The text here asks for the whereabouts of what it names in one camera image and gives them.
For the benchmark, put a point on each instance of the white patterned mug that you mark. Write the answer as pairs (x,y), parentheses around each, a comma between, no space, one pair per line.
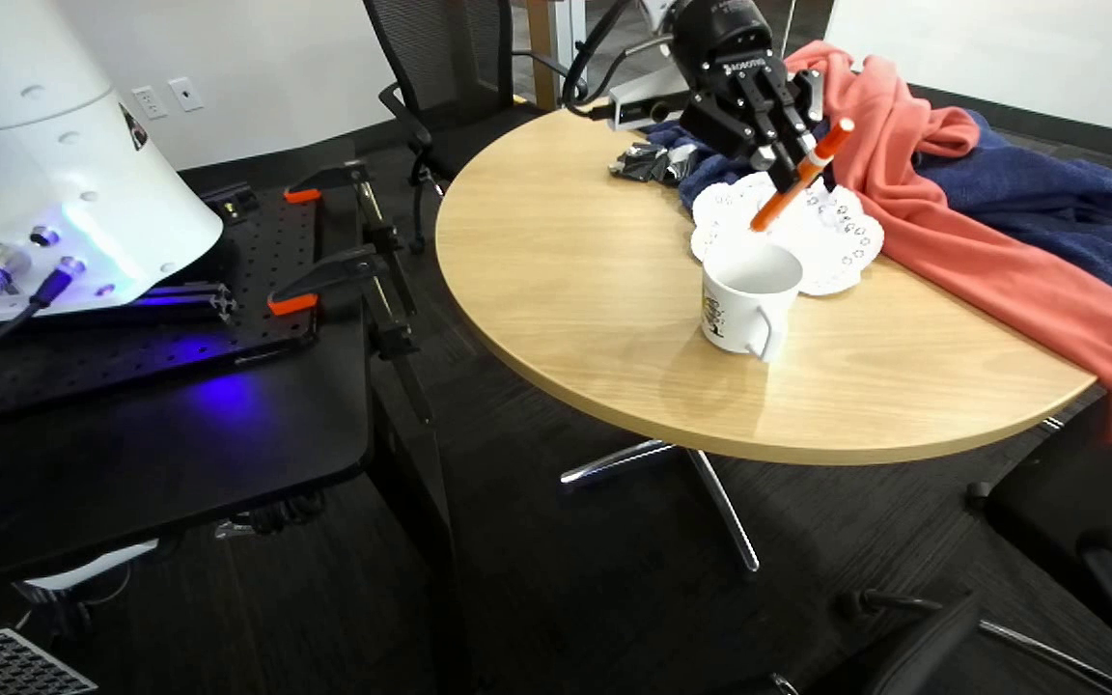
(736,310)

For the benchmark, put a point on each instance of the navy blue cloth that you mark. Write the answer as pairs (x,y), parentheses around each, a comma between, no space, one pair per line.
(1042,194)

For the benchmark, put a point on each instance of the dark robot stand table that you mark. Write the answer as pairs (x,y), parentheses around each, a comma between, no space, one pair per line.
(132,465)

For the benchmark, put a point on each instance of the black office chair with armrests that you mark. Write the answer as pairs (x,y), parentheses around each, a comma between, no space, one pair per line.
(435,51)

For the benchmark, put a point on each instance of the black chair with chrome leg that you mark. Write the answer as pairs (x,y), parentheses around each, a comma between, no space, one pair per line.
(926,643)

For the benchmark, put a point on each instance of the chrome table base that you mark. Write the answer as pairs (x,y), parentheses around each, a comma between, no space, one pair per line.
(710,483)

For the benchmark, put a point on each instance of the orange marker pen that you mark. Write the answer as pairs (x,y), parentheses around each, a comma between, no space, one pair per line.
(781,198)

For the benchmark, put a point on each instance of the black tripod stand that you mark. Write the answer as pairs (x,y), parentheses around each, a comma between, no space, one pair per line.
(392,337)

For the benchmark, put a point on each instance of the black perforated breadboard plate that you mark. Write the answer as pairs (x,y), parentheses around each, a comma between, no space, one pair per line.
(247,257)

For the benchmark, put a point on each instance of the salmon pink cloth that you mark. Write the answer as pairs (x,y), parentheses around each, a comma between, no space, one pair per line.
(966,257)

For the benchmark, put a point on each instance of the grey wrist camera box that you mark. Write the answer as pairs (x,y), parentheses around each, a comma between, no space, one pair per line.
(646,95)

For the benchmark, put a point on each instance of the white flat plastic piece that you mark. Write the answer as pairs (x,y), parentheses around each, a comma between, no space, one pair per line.
(95,566)

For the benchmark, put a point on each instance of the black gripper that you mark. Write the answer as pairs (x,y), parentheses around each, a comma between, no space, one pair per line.
(724,42)

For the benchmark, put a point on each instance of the white wall outlet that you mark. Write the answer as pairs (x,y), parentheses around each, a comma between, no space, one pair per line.
(186,95)
(149,104)

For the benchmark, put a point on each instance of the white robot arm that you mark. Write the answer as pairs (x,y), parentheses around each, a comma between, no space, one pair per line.
(54,158)

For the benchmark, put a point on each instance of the wooden door frame post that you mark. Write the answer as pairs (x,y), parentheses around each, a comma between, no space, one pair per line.
(542,51)

